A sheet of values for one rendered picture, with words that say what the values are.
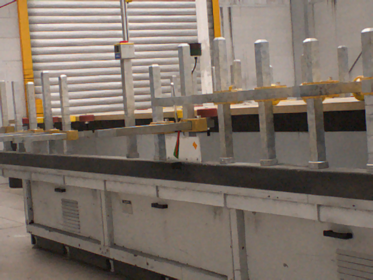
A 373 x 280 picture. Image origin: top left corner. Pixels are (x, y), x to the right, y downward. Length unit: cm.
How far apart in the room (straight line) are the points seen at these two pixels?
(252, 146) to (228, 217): 37
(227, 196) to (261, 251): 37
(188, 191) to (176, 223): 59
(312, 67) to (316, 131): 20
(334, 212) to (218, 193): 64
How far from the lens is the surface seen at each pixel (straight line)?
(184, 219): 363
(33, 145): 462
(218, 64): 283
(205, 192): 302
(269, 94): 227
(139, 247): 408
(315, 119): 243
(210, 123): 304
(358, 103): 251
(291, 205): 260
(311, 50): 243
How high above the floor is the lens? 94
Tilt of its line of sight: 3 degrees down
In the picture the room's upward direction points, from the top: 4 degrees counter-clockwise
